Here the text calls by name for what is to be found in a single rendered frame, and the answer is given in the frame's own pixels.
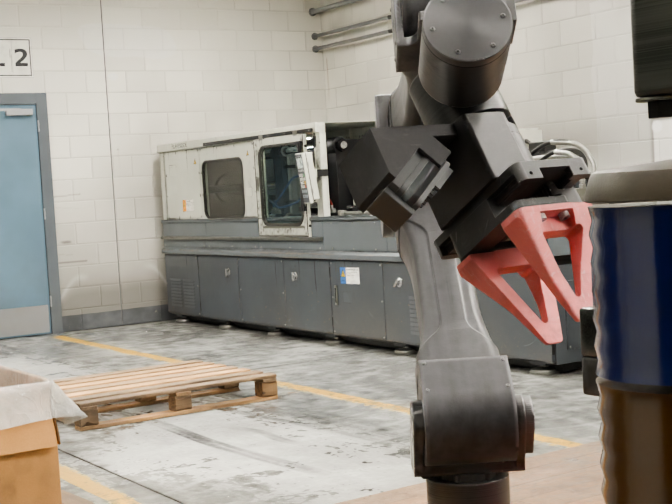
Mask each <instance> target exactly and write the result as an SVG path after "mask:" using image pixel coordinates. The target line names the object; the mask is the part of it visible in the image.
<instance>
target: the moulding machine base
mask: <svg viewBox="0 0 672 504"><path fill-rule="evenodd" d="M309 221H311V225H312V226H311V233H312V237H323V241H260V240H178V239H164V248H163V249H162V253H167V254H165V266H166V282H167V297H168V312H171V313H172V314H176V316H181V318H178V319H176V320H175V322H192V321H194V320H195V321H202V322H209V323H216V324H221V325H219V329H231V328H238V327H245V328H252V329H259V330H266V331H269V332H268V334H267V335H268V336H283V335H288V334H295V335H302V336H309V337H317V338H324V339H327V340H326V342H325V344H328V345H337V344H346V343H348V342H352V343H360V344H367V345H374V346H381V347H388V348H396V349H395V351H394V354H396V355H410V354H417V353H418V351H419V347H420V334H419V327H418V319H417V312H416V305H415V297H414V290H413V286H412V282H411V278H410V275H409V272H408V270H407V268H406V265H405V263H404V262H403V261H402V259H401V258H400V256H399V253H398V252H397V244H396V236H395V234H394V237H385V238H383V237H382V231H381V221H380V219H378V218H377V217H376V216H373V215H370V216H368V214H367V215H347V216H325V217H318V216H311V217H309ZM161 223H163V233H164V236H205V237H206V236H207V237H259V229H258V218H227V219H178V220H161ZM546 242H547V244H548V246H549V248H550V250H551V252H552V254H553V257H554V259H555V261H556V263H557V265H558V267H559V269H560V271H561V273H562V275H563V277H564V278H565V280H566V281H567V283H568V284H569V286H570V287H571V289H572V291H573V292H574V294H575V286H574V277H573V269H572V261H571V253H570V245H569V240H568V239H567V238H566V237H558V238H549V239H546ZM500 276H501V277H502V278H503V279H504V280H505V281H506V282H507V283H508V285H509V286H510V287H511V288H512V289H513V290H514V291H515V292H516V293H517V294H518V296H519V297H520V298H521V299H522V300H523V301H524V302H525V303H526V304H527V305H528V306H529V308H530V309H531V310H532V311H533V312H534V313H535V314H536V315H537V316H538V317H539V319H540V320H541V321H542V319H541V315H540V312H539V308H538V305H537V303H536V301H535V299H534V297H533V295H532V293H531V290H530V288H529V286H528V284H527V282H526V280H525V279H524V278H523V277H521V276H520V275H519V274H518V273H517V272H516V273H509V274H502V275H500ZM475 288H476V287H475ZM476 293H477V298H478V303H479V308H480V312H481V316H482V319H483V322H484V325H485V327H486V330H487V332H488V334H489V336H490V338H491V340H492V342H493V343H494V344H495V345H496V346H497V348H498V350H499V354H500V356H501V355H507V358H508V362H509V364H510V365H517V366H525V367H532V368H531V370H530V374H533V375H552V374H558V373H559V372H567V371H572V370H573V369H579V368H582V357H584V356H583V355H582V353H581V334H580V322H576V321H575V320H574V319H573V318H572V317H571V316H570V315H569V313H568V312H567V311H566V310H565V309H564V307H563V306H562V305H561V304H560V303H559V301H558V300H557V299H556V303H557V308H558V313H559V318H560V325H561V331H562V338H563V340H562V342H560V343H557V344H551V345H545V344H544V343H542V342H541V341H540V340H539V339H538V338H537V337H536V336H535V335H534V334H533V333H532V332H531V331H530V330H529V329H528V328H527V327H525V326H524V325H523V324H522V323H521V322H520V321H519V320H518V319H517V318H516V317H515V316H514V315H513V314H512V313H511V312H509V311H508V310H507V309H506V308H504V307H503V306H501V305H500V304H499V303H497V302H496V301H494V300H493V299H492V298H490V297H489V296H487V295H486V294H485V293H483V292H482V291H480V290H479V289H478V288H476ZM575 295H576V294H575Z"/></svg>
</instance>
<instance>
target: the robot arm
mask: <svg viewBox="0 0 672 504"><path fill-rule="evenodd" d="M390 12H391V21H392V33H393V45H394V56H395V58H394V61H395V68H396V72H402V73H401V78H400V82H399V84H398V86H397V88H396V89H395V90H394V91H393V92H392V93H391V94H388V95H374V113H375V128H369V129H368V131H367V132H366V133H365V134H364V135H363V137H362V138H361V139H360V140H359V141H358V143H357V144H356V145H355V146H354V147H353V149H352V150H351V151H350V152H349V153H348V155H347V156H346V157H345V158H344V159H343V161H342V162H341V163H340V164H339V167H340V170H341V172H342V174H343V177H344V179H345V181H346V184H347V186H348V188H349V191H350V193H351V195H352V198H353V200H354V202H355V205H356V207H357V209H358V210H360V211H361V212H362V213H364V212H365V211H366V210H367V211H368V212H369V213H370V214H372V215H373V216H376V217H377V218H378V219H380V221H381V231H382V237H383V238H385V237H394V234H395V236H396V244H397V252H398V253H399V256H400V258H401V259H402V261H403V262H404V263H405V265H406V268H407V270H408V272H409V275H410V278H411V282H412V286H413V290H414V297H415V305H416V312H417V319H418V327H419V334H420V347H419V351H418V353H417V356H416V367H415V380H416V393H417V400H410V458H411V467H412V471H413V474H414V477H421V478H422V479H426V489H427V504H511V500H510V481H509V472H508V471H525V456H526V453H533V451H534V433H535V421H534V418H535V414H534V410H533V404H532V399H531V397H530V395H524V396H522V394H515V391H514V387H513V382H512V377H511V372H510V367H509V362H508V358H507V355H501V356H500V354H499V350H498V348H497V346H496V345H495V344H494V343H493V342H492V340H491V338H490V336H489V334H488V332H487V330H486V327H485V325H484V322H483V319H482V316H481V312H480V308H479V303H478V298H477V293H476V288H478V289H479V290H480V291H482V292H483V293H485V294H486V295H487V296H489V297H490V298H492V299H493V300H494V301H496V302H497V303H499V304H500V305H501V306H503V307H504V308H506V309H507V310H508V311H509V312H511V313H512V314H513V315H514V316H515V317H516V318H517V319H518V320H519V321H520V322H521V323H522V324H523V325H524V326H525V327H527V328H528V329H529V330H530V331H531V332H532V333H533V334H534V335H535V336H536V337H537V338H538V339H539V340H540V341H541V342H542V343H544V344H545V345H551V344H557V343H560V342H562V340H563V338H562V331H561V325H560V318H559V313H558V308H557V303H556V299H557V300H558V301H559V303H560V304H561V305H562V306H563V307H564V309H565V310H566V311H567V312H568V313H569V315H570V316H571V317H572V318H573V319H574V320H575V321H576V322H580V314H579V310H580V309H581V308H583V307H590V306H593V299H592V291H591V289H592V280H591V265H590V260H591V255H592V244H591V241H590V238H589V230H590V225H591V218H590V214H589V211H588V208H587V207H588V206H592V204H591V203H585V202H582V200H581V198H580V196H579V194H578V192H577V190H576V189H575V188H574V185H575V184H576V183H577V182H578V181H579V180H580V179H584V178H589V177H590V175H591V173H590V172H589V170H588V168H587V166H586V164H585V162H584V160H583V158H582V157H576V158H562V159H548V160H534V159H533V157H532V155H531V153H530V151H529V149H528V147H527V145H526V143H525V141H524V139H523V137H522V135H521V133H520V131H519V129H518V127H517V125H516V123H515V121H514V119H513V117H512V116H511V113H510V111H509V109H508V107H507V105H506V103H505V101H504V99H503V97H502V95H501V93H500V91H499V87H500V85H501V83H502V79H503V75H504V70H505V66H506V63H507V58H508V53H509V48H510V44H512V42H513V37H514V33H515V28H516V23H517V14H516V6H515V0H391V8H390ZM558 237H566V238H567V239H568V240H569V245H570V253H571V261H572V269H573V277H574V286H575V294H576V295H575V294H574V292H573V291H572V289H571V287H570V286H569V284H568V283H567V281H566V280H565V278H564V277H563V275H562V273H561V271H560V269H559V267H558V265H557V263H556V261H555V259H554V257H553V254H552V252H551V250H550V248H549V246H548V244H547V242H546V239H549V238H558ZM516 272H517V273H518V274H519V275H520V276H521V277H523V278H524V279H525V280H526V282H527V284H528V286H529V288H530V290H531V293H532V295H533V297H534V299H535V301H536V303H537V305H538V308H539V312H540V315H541V319H542V321H541V320H540V319H539V317H538V316H537V315H536V314H535V313H534V312H533V311H532V310H531V309H530V308H529V306H528V305H527V304H526V303H525V302H524V301H523V300H522V299H521V298H520V297H519V296H518V294H517V293H516V292H515V291H514V290H513V289H512V288H511V287H510V286H509V285H508V283H507V282H506V281H505V280H504V279H503V278H502V277H501V276H500V275H502V274H509V273H516ZM475 287H476V288H475Z"/></svg>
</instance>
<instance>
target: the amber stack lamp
mask: <svg viewBox="0 0 672 504"><path fill-rule="evenodd" d="M596 384H597V387H598V390H599V393H600V396H599V400H598V405H597V410H598V413H599V416H600V420H601V424H600V429H599V434H598V436H599V440H600V443H601V446H602V453H601V457H600V466H601V469H602V472H603V481H602V486H601V492H602V495H603V498H604V502H605V504H672V386H659V385H642V384H632V383H624V382H617V381H612V380H608V379H604V378H601V377H597V378H596Z"/></svg>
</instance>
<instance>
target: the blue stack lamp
mask: <svg viewBox="0 0 672 504"><path fill-rule="evenodd" d="M587 208H588V211H589V214H590V218H591V225H590V230H589V238H590V241H591V244H592V248H593V250H592V255H591V260H590V265H591V268H592V271H593V274H594V279H593V284H592V289H591V291H592V294H593V298H594V301H595V309H594V313H593V321H594V324H595V327H596V331H597V333H596V338H595V343H594V347H595V351H596V354H597V357H598V362H597V367H596V372H595V373H596V375H598V376H599V377H601V378H604V379H608V380H612V381H617V382H624V383H632V384H642V385H659V386H672V201H658V202H634V203H617V204H605V205H595V206H588V207H587Z"/></svg>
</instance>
